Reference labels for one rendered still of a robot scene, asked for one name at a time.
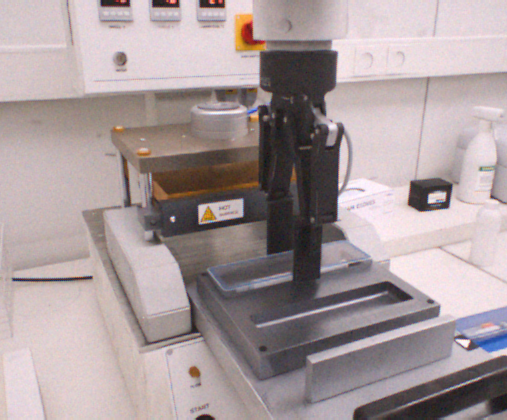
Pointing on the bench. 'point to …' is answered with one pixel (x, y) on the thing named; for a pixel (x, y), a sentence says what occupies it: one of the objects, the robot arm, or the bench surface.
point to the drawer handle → (450, 393)
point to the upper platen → (205, 180)
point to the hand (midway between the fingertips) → (292, 242)
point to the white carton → (368, 199)
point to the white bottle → (485, 234)
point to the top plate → (192, 139)
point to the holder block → (315, 315)
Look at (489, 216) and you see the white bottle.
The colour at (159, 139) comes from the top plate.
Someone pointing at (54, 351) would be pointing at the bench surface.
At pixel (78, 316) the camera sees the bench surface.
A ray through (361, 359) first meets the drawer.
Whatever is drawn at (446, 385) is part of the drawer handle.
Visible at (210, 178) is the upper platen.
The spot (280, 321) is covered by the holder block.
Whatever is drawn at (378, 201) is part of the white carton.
